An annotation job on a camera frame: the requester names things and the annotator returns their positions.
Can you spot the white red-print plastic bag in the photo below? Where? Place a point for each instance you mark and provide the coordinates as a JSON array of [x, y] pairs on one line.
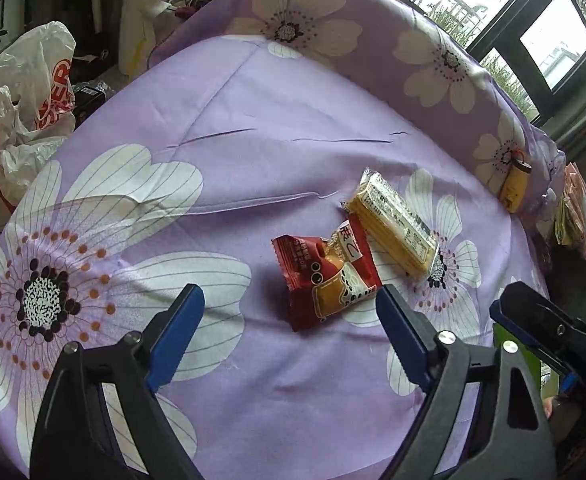
[[28, 85]]

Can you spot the stack of folded cloths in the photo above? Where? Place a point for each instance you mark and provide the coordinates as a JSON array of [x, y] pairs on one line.
[[580, 210]]

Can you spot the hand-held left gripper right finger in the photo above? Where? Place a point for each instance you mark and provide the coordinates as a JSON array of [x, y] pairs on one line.
[[403, 335]]

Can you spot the purple floral blanket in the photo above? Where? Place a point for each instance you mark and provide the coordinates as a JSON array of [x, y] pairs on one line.
[[273, 160]]

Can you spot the pale yellow snack packet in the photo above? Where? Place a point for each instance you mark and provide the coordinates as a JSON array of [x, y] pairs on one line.
[[393, 220]]

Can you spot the green cardboard box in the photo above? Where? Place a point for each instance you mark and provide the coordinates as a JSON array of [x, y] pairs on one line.
[[534, 367]]

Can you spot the yellow bear bottle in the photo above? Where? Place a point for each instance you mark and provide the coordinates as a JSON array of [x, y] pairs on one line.
[[515, 187]]

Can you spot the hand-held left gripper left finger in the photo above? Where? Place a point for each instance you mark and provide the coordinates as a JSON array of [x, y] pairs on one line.
[[173, 335]]

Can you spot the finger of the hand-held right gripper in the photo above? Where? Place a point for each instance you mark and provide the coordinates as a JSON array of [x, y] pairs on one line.
[[533, 310]]

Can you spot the dark red snack packet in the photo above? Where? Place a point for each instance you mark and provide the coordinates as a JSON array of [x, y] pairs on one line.
[[313, 280]]

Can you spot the black box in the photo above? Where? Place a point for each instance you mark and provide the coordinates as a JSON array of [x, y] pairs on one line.
[[90, 94]]

